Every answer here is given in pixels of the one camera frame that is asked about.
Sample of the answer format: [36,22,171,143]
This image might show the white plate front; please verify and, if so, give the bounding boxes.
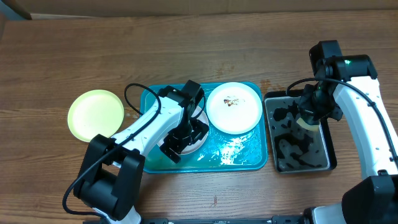
[157,105,210,156]

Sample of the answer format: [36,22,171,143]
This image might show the white plate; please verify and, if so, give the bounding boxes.
[206,82,262,134]
[157,105,210,156]

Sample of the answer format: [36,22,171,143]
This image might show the yellow green sponge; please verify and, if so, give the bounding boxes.
[297,117,320,131]

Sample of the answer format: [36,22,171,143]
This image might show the yellow-green plate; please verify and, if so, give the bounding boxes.
[67,90,124,142]

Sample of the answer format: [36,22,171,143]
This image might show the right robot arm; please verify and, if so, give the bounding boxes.
[297,40,397,224]

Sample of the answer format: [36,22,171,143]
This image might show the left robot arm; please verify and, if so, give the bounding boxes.
[62,80,209,223]

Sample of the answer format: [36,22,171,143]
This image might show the teal plastic tray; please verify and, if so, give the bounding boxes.
[144,82,268,173]

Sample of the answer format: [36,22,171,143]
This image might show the black water tray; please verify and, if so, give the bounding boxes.
[263,90,337,174]

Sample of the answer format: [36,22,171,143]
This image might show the white plate right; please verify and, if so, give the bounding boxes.
[206,82,262,134]

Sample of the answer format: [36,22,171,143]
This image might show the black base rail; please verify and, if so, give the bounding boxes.
[83,215,312,224]

